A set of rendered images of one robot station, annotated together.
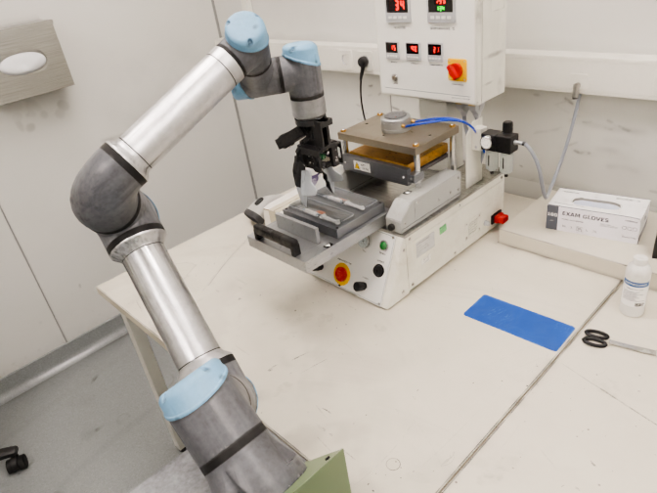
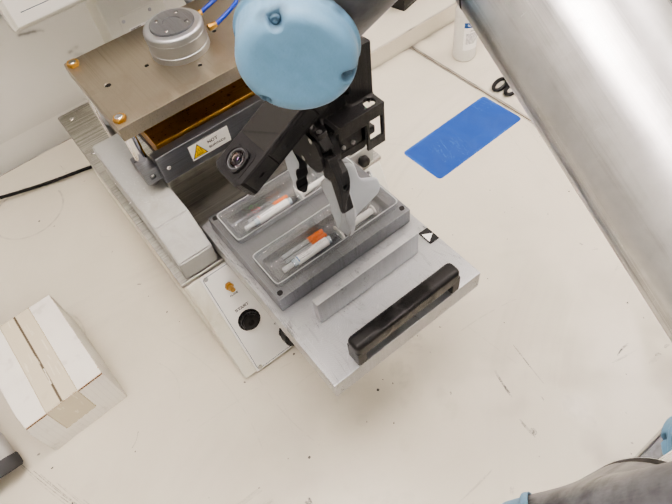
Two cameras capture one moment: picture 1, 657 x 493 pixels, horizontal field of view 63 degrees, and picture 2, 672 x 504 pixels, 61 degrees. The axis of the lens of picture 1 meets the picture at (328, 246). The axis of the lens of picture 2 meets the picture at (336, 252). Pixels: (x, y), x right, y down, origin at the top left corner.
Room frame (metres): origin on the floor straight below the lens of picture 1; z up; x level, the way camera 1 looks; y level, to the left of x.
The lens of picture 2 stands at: (1.11, 0.43, 1.54)
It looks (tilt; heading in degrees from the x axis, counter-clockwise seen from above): 54 degrees down; 280
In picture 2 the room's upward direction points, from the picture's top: 10 degrees counter-clockwise
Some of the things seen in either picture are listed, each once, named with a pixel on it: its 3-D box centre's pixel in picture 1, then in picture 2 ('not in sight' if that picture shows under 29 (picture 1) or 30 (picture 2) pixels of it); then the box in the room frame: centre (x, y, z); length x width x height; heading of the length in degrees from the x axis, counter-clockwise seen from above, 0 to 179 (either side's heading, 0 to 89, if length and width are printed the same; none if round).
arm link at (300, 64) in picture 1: (301, 70); not in sight; (1.18, 0.00, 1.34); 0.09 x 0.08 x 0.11; 94
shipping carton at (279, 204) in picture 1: (295, 211); (52, 369); (1.63, 0.09, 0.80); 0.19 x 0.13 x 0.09; 130
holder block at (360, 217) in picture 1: (332, 209); (308, 219); (1.22, -0.03, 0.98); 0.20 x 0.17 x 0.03; 39
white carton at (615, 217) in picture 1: (596, 213); not in sight; (1.25, -0.73, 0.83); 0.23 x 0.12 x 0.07; 49
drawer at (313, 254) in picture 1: (320, 221); (331, 247); (1.19, 0.01, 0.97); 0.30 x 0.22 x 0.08; 129
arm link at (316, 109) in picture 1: (309, 106); not in sight; (1.18, -0.01, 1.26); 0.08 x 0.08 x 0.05
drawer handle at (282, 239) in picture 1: (276, 239); (405, 312); (1.10, 0.12, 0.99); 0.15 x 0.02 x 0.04; 39
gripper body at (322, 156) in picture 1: (316, 142); (326, 103); (1.17, -0.01, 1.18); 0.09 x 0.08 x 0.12; 39
